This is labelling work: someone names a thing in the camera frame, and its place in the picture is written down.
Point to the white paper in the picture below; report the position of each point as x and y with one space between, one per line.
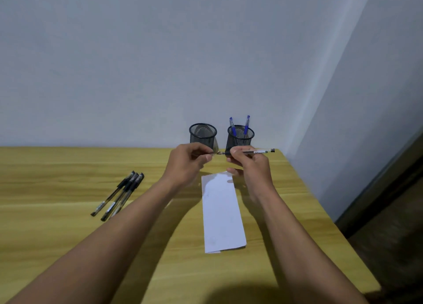
223 221

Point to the black mesh pen cup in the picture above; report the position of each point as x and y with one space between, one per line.
239 140
203 135

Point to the person's right forearm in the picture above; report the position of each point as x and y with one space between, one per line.
304 257

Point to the person's right hand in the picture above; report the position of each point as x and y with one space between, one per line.
257 178

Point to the blue pen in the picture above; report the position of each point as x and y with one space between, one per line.
233 130
246 123

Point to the person's left forearm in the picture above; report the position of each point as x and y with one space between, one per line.
99 247

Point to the person's left hand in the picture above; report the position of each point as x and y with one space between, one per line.
185 166

